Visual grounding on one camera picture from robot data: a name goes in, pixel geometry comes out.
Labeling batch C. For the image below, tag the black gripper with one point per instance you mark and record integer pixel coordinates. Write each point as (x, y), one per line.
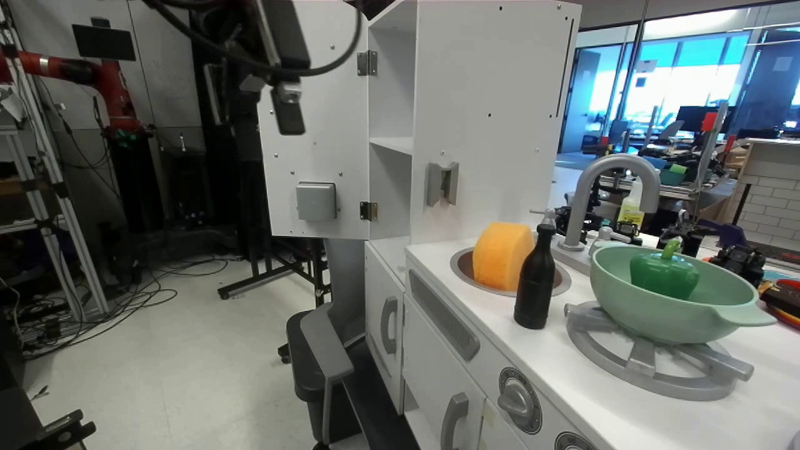
(289, 108)

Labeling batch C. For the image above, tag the large white fridge door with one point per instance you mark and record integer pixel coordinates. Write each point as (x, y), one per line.
(322, 151)

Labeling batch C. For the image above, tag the black bottle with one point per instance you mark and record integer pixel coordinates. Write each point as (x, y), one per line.
(535, 288)

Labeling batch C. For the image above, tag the red background robot arm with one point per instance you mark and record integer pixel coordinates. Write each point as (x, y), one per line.
(114, 88)

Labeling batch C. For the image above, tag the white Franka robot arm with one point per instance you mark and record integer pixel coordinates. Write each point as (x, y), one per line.
(284, 32)

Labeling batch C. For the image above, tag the small white fridge door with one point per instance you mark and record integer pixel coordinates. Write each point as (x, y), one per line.
(377, 283)

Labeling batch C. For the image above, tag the yellow spray bottle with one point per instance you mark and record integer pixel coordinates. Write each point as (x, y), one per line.
(630, 213)

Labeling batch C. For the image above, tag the small metal door hinge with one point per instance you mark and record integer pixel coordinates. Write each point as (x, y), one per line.
(368, 63)
(368, 211)

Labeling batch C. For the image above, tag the black rolling stand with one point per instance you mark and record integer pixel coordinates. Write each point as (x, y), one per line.
(265, 277)

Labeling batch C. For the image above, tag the small black mounted screen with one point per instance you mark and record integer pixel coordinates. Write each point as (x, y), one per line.
(104, 41)

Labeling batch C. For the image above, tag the white toy play kitchen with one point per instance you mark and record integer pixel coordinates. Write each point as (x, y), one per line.
(490, 83)

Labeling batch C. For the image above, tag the grey office chair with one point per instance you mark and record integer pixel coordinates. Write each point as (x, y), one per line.
(322, 351)

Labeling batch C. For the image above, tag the grey toy faucet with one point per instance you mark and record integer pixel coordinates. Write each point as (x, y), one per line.
(589, 188)

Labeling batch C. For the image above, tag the grey round oven knob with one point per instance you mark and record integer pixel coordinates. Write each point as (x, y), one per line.
(522, 400)
(574, 441)

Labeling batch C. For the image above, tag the green toy bell pepper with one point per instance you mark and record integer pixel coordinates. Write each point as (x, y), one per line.
(667, 272)

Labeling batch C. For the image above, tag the mint green toy pot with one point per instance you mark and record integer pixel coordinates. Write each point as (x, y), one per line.
(667, 316)

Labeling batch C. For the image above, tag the grey round stove burner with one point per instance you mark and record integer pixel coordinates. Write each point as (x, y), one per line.
(642, 366)

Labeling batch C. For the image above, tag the white tiled panel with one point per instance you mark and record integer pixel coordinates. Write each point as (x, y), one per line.
(772, 201)

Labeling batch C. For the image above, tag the red and black object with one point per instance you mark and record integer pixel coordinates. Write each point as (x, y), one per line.
(783, 300)

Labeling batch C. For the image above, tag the grey bracket on fridge side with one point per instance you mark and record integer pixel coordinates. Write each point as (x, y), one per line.
(440, 183)

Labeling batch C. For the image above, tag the aluminium frame rack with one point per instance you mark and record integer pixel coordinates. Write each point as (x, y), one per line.
(52, 183)

